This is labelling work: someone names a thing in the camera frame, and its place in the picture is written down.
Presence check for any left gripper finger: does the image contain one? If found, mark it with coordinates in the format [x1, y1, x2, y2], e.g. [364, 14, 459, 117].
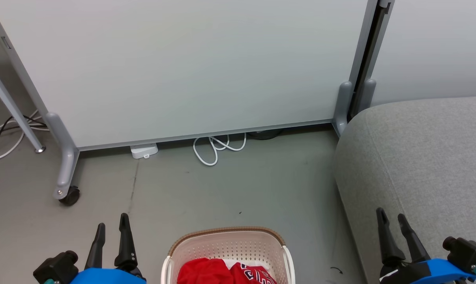
[84, 223, 106, 271]
[114, 213, 138, 273]

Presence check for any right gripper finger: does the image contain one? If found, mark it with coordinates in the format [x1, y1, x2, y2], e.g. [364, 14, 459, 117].
[376, 207, 406, 267]
[398, 213, 431, 263]

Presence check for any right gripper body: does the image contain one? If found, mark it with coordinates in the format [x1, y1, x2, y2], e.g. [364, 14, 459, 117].
[380, 258, 476, 284]

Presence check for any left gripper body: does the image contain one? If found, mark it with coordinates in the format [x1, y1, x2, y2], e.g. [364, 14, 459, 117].
[70, 268, 146, 284]

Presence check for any red jersey garment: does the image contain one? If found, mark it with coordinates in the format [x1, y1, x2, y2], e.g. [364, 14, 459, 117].
[177, 258, 278, 284]

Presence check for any grey fabric sofa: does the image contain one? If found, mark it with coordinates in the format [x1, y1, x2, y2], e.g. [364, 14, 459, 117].
[333, 96, 476, 284]

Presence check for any black caster wheel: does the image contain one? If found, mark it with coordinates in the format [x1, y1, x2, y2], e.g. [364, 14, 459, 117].
[58, 186, 81, 206]

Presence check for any white power adapter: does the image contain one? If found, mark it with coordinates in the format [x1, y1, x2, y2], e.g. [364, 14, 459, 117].
[130, 143, 159, 160]

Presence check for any grey metal table leg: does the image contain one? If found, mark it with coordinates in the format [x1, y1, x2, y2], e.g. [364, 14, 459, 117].
[0, 57, 47, 154]

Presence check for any wide white partition panel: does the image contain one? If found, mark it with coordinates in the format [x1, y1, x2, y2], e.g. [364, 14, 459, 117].
[0, 0, 380, 200]

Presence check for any looped white floor cable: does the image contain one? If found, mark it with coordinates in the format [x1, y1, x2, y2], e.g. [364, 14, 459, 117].
[193, 133, 247, 166]

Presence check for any long white cable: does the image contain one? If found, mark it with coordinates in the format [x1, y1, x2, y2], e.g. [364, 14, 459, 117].
[0, 110, 50, 163]

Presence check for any black floor cable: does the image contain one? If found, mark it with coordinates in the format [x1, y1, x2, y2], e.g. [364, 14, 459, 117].
[246, 128, 284, 141]

